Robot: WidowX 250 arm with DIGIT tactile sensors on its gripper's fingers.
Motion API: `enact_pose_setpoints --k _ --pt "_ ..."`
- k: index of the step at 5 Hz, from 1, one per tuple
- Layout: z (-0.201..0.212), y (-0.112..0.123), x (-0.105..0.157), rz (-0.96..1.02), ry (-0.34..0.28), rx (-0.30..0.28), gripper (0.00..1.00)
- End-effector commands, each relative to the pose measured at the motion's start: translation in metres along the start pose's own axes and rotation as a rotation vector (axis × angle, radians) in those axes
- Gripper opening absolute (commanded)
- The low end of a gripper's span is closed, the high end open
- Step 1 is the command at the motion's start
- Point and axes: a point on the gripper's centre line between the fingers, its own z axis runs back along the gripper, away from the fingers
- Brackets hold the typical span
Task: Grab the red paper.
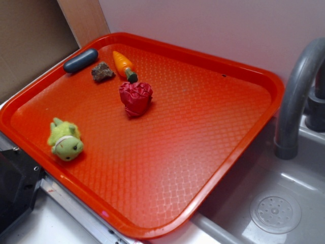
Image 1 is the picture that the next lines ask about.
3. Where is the light wooden board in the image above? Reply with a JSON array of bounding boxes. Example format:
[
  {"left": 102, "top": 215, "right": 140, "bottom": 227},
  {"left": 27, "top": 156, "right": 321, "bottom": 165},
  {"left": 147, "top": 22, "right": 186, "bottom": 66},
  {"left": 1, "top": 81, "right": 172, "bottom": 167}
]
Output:
[{"left": 57, "top": 0, "right": 110, "bottom": 48}]

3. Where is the red plastic serving tray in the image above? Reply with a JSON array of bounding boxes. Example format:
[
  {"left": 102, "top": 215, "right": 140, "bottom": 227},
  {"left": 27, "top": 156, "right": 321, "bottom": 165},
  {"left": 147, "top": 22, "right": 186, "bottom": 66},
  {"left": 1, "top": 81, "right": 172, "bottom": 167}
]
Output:
[{"left": 1, "top": 33, "right": 284, "bottom": 240}]

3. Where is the brown cardboard panel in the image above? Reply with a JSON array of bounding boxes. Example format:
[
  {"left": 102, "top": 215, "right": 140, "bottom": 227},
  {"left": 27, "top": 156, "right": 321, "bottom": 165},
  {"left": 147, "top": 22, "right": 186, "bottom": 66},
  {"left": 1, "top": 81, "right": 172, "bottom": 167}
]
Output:
[{"left": 1, "top": 1, "right": 79, "bottom": 102}]

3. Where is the orange toy carrot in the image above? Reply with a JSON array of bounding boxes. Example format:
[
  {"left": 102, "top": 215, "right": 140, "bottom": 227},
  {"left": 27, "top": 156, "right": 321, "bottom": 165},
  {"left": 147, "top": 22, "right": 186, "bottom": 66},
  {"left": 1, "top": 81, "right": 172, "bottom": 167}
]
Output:
[{"left": 113, "top": 51, "right": 138, "bottom": 83}]

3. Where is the dark blue oblong capsule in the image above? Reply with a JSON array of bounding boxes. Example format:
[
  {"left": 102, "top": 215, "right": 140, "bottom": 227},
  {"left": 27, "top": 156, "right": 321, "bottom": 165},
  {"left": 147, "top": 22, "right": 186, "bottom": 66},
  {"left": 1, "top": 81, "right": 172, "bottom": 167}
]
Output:
[{"left": 63, "top": 48, "right": 99, "bottom": 73}]

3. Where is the green plush turtle toy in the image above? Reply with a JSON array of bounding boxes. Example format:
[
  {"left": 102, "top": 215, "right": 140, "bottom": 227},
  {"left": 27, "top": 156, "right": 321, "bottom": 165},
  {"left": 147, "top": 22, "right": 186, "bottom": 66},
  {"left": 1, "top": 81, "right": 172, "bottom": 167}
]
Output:
[{"left": 47, "top": 117, "right": 84, "bottom": 162}]

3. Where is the red paper ball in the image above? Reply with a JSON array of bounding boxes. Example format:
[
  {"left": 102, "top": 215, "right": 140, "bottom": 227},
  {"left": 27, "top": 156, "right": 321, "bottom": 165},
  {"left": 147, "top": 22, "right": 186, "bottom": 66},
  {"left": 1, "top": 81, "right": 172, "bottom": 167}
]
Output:
[{"left": 119, "top": 82, "right": 153, "bottom": 117}]

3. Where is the brown grey rock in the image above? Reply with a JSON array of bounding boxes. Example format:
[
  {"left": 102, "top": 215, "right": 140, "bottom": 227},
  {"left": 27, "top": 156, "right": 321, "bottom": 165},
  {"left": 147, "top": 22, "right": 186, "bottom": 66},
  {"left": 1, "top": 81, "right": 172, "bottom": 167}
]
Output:
[{"left": 91, "top": 62, "right": 116, "bottom": 82}]

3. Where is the grey plastic toy sink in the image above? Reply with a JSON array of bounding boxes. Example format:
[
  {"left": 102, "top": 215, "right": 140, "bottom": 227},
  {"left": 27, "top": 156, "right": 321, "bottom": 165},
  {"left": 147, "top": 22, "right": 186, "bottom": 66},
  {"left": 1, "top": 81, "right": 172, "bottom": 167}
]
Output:
[{"left": 192, "top": 120, "right": 324, "bottom": 243}]

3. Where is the grey toy sink faucet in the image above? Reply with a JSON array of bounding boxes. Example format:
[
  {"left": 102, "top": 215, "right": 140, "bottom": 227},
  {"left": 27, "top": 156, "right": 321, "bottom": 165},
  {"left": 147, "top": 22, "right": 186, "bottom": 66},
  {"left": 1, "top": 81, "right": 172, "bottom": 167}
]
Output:
[{"left": 274, "top": 37, "right": 324, "bottom": 160}]

